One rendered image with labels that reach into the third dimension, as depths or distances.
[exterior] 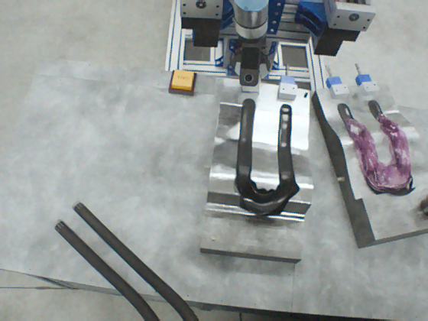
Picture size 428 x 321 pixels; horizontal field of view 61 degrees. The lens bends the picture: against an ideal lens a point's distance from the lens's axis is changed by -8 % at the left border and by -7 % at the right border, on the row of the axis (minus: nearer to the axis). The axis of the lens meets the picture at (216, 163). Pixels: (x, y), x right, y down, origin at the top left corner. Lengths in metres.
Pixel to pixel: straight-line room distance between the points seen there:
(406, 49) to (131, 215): 2.26
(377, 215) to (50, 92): 1.04
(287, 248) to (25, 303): 1.33
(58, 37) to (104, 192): 1.66
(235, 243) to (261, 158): 0.23
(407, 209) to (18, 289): 1.66
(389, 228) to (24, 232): 0.98
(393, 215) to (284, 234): 0.29
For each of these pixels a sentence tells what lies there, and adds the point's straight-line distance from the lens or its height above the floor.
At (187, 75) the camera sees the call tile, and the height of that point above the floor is 0.84.
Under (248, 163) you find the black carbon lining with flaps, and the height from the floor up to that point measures 0.91.
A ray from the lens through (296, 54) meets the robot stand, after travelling 2.19.
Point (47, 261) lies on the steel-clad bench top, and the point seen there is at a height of 0.80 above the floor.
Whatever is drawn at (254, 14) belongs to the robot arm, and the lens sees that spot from 0.85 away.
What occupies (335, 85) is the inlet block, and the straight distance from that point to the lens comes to 1.24.
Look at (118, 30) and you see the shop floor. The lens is 2.55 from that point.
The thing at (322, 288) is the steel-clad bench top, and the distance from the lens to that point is 1.08.
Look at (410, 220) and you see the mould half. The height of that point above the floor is 0.91.
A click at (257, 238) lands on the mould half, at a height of 0.86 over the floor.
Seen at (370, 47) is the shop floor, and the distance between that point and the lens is 2.73.
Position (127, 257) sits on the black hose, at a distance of 0.96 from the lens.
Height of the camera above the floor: 1.82
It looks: 66 degrees down
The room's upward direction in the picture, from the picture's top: 9 degrees clockwise
